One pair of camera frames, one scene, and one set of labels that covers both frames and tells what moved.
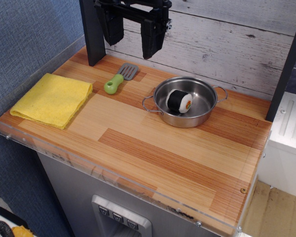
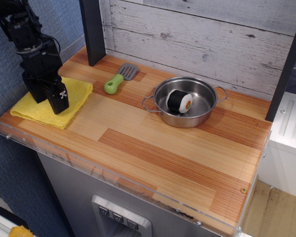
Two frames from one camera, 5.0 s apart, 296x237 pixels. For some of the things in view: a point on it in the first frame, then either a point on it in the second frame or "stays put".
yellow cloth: [53, 100] stays put
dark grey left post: [94, 39] stays put
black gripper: [123, 9] → [44, 61]
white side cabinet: [282, 165] stays put
